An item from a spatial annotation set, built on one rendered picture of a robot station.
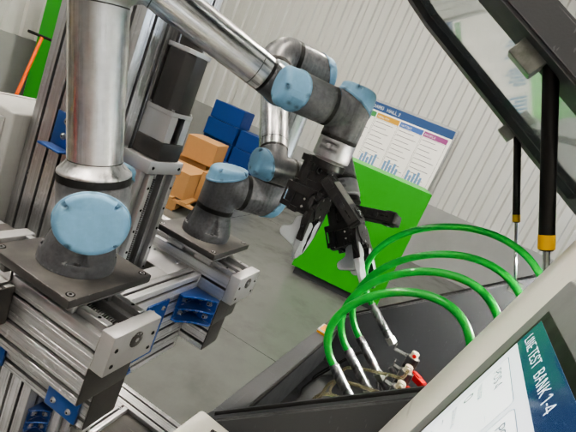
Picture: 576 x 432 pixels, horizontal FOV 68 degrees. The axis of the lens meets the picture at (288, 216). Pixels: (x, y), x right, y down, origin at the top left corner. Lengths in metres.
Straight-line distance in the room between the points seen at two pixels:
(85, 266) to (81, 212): 0.22
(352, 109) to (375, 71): 6.87
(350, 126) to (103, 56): 0.43
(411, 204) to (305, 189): 3.38
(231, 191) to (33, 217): 0.52
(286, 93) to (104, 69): 0.29
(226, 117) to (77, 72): 6.78
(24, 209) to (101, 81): 0.66
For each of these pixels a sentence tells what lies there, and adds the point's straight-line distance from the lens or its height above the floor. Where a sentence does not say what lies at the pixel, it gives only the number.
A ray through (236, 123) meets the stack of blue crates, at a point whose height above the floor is 0.97.
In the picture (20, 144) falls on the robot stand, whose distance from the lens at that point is 1.28.
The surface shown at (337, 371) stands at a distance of 0.77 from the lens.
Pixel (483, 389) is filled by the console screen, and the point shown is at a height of 1.34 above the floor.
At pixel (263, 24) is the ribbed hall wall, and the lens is 8.56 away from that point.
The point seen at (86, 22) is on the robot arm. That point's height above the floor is 1.49.
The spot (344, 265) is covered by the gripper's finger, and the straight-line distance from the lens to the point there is 0.94.
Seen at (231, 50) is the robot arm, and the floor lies 1.55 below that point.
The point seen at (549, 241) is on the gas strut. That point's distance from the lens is 0.60.
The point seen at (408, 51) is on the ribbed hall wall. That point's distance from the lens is 7.72.
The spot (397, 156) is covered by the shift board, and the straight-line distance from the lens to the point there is 7.36.
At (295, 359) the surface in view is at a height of 0.95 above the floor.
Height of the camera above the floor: 1.48
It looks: 13 degrees down
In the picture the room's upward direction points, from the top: 23 degrees clockwise
